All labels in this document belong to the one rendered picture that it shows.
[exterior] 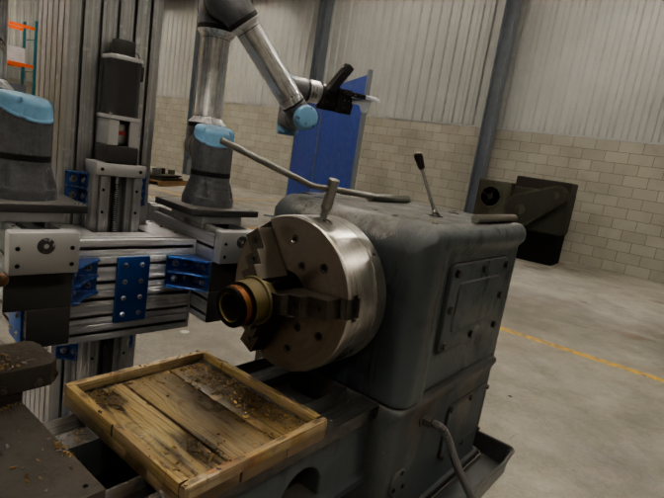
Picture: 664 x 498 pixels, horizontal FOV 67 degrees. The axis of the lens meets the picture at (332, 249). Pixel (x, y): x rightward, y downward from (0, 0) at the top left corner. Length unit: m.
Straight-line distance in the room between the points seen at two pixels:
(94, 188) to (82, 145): 0.13
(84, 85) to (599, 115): 10.25
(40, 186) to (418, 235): 0.85
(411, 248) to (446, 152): 10.89
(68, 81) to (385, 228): 0.92
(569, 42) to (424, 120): 3.28
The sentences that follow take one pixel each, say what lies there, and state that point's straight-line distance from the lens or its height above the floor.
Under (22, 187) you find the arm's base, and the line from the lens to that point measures 1.31.
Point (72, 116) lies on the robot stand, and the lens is 1.54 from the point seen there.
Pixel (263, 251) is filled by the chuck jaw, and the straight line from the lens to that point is 0.99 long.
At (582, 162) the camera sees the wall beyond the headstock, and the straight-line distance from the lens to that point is 11.03.
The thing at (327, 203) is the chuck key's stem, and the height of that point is 1.27.
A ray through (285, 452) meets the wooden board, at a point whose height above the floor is 0.88.
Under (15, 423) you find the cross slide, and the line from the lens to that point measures 0.79.
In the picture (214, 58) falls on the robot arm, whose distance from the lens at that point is 1.68.
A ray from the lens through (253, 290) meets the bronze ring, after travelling 0.91.
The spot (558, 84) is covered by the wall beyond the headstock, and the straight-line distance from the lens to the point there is 11.43.
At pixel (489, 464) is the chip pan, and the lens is 1.70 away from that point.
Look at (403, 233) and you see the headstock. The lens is 1.04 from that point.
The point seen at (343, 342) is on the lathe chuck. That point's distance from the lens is 0.96.
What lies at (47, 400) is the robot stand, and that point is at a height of 0.55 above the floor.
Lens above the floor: 1.36
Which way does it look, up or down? 11 degrees down
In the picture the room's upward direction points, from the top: 9 degrees clockwise
